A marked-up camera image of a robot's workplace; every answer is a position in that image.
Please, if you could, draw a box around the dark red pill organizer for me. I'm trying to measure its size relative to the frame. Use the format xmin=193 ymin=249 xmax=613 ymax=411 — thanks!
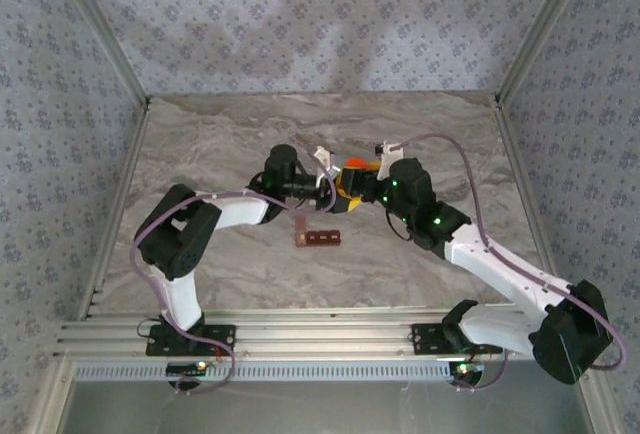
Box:
xmin=293 ymin=217 xmax=344 ymax=249

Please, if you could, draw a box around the aluminium base frame rail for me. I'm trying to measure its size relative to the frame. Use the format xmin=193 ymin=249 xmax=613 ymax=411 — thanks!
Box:
xmin=52 ymin=307 xmax=600 ymax=361

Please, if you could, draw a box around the aluminium table side rail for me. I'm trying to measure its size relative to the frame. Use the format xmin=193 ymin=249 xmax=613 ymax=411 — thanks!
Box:
xmin=492 ymin=98 xmax=574 ymax=318
xmin=77 ymin=98 xmax=152 ymax=323

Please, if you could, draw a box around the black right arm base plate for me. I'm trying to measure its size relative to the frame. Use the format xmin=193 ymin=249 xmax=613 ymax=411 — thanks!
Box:
xmin=410 ymin=322 xmax=504 ymax=356

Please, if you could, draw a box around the thin black right arm wire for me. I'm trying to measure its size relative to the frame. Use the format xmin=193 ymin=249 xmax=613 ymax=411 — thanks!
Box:
xmin=385 ymin=209 xmax=416 ymax=244

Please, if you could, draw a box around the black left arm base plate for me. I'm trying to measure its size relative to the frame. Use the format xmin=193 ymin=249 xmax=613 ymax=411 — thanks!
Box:
xmin=145 ymin=322 xmax=238 ymax=358

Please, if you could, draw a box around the aluminium corner post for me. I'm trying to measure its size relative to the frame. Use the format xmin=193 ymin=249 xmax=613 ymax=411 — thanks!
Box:
xmin=47 ymin=0 xmax=152 ymax=108
xmin=493 ymin=0 xmax=596 ymax=105

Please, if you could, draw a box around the grey metal panel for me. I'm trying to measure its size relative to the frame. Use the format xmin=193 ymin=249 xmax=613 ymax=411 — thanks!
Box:
xmin=59 ymin=378 xmax=596 ymax=434

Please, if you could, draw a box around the small circuit board with LED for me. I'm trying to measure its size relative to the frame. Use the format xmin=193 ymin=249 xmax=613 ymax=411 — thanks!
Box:
xmin=448 ymin=361 xmax=487 ymax=378
xmin=166 ymin=361 xmax=209 ymax=376

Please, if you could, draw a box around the grey slotted cable duct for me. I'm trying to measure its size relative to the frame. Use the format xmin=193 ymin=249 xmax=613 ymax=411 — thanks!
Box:
xmin=73 ymin=359 xmax=457 ymax=383

